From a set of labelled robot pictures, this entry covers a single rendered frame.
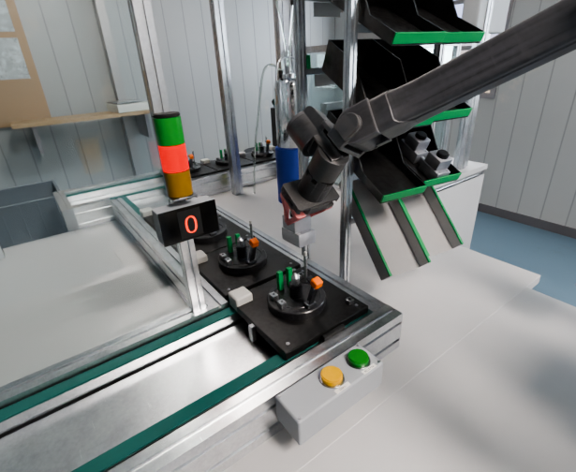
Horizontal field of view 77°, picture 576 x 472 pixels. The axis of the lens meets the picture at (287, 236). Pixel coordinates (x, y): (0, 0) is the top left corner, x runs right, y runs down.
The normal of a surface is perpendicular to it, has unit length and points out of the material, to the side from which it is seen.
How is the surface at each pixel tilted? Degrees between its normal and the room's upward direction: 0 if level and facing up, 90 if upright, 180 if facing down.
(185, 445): 0
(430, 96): 70
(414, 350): 0
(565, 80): 90
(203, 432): 0
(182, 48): 90
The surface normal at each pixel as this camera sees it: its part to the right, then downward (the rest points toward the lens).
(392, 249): 0.29, -0.37
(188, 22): 0.58, 0.33
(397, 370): -0.04, -0.90
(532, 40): -0.55, 0.06
